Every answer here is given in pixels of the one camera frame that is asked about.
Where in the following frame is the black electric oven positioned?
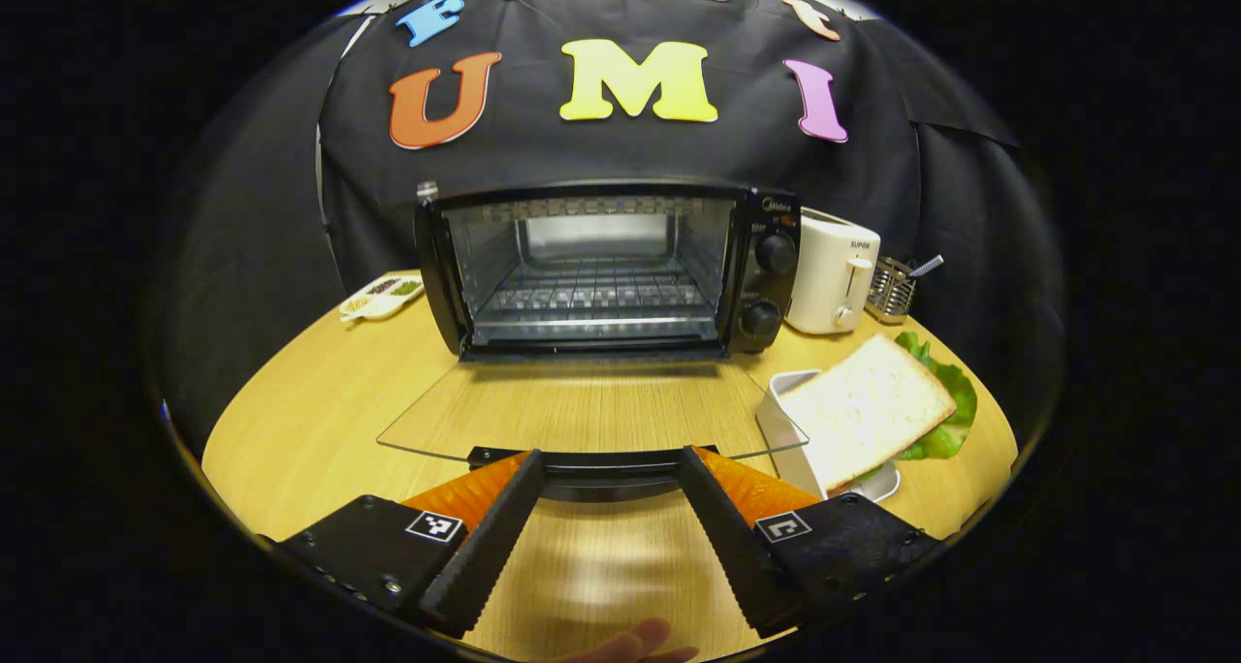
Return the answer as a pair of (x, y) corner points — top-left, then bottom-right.
(376, 180), (811, 501)

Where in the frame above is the black backdrop cloth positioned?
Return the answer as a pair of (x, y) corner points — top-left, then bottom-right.
(165, 0), (1063, 451)

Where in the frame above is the white toaster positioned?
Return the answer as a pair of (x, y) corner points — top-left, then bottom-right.
(785, 207), (882, 335)

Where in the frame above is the lettuce sandwich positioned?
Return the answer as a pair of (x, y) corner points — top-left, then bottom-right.
(780, 331), (978, 497)

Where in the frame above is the white rectangular tray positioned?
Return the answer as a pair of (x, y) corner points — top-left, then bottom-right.
(756, 370), (903, 504)

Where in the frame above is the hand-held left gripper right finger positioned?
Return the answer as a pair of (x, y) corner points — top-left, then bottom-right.
(679, 445), (941, 638)

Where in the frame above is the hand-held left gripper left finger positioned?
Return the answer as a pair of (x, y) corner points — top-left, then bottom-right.
(262, 448), (546, 637)

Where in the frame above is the metal mesh holder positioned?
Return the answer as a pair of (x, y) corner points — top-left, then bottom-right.
(866, 256), (917, 325)

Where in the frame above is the white compartment dish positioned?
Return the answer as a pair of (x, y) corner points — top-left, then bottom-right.
(339, 275), (426, 322)

